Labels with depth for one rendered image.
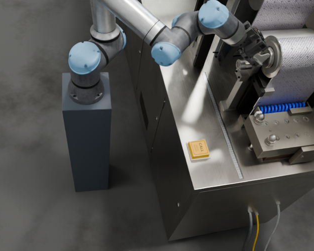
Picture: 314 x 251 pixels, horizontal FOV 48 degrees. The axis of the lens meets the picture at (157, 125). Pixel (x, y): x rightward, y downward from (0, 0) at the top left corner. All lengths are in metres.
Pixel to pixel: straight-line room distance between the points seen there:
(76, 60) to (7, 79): 1.50
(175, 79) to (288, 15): 0.53
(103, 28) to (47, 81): 1.42
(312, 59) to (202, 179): 0.58
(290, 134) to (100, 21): 0.83
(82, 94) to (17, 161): 1.07
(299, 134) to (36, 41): 2.19
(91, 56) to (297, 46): 0.73
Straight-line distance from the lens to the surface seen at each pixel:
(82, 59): 1.34
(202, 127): 1.48
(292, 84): 1.42
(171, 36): 1.03
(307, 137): 1.48
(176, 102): 1.53
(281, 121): 1.46
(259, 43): 1.18
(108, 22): 1.35
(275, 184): 1.58
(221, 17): 1.04
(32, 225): 2.24
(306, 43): 1.35
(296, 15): 1.52
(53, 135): 2.46
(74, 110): 1.47
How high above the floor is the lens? 2.11
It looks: 57 degrees down
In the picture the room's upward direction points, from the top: 14 degrees clockwise
